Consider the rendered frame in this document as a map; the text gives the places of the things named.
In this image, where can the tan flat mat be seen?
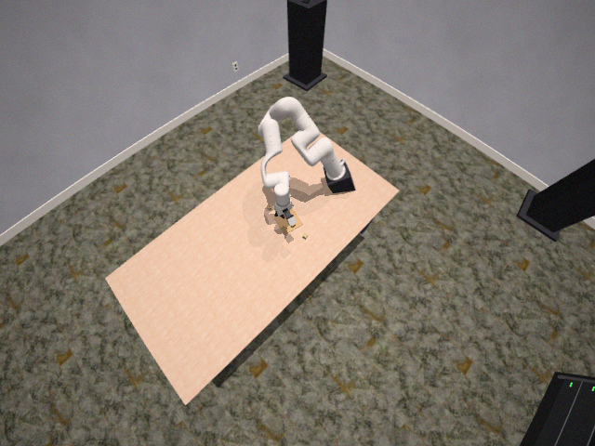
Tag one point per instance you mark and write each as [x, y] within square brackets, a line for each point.
[283, 224]

